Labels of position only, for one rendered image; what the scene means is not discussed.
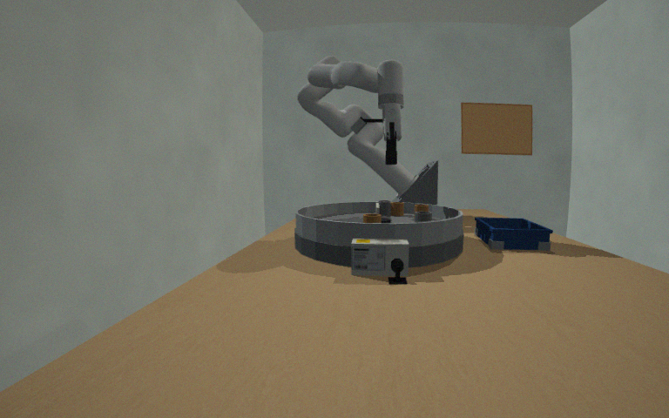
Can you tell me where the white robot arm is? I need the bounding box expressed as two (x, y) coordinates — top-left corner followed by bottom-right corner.
(297, 56), (419, 198)

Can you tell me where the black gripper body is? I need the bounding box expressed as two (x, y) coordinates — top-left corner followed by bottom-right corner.
(378, 103), (403, 141)

